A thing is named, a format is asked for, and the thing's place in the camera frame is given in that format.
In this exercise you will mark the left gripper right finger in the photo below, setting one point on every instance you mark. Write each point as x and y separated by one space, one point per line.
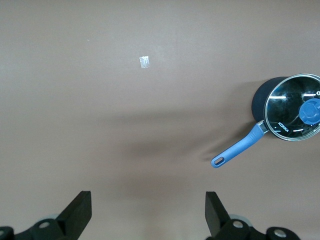
217 220

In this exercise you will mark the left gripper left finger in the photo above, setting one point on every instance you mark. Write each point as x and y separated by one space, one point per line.
70 220

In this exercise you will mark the glass lid with blue knob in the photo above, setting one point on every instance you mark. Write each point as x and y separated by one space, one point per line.
310 113

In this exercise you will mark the brown table cover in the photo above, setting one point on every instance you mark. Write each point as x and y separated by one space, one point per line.
100 112

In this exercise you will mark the clear tape piece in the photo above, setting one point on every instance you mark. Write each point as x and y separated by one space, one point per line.
144 62

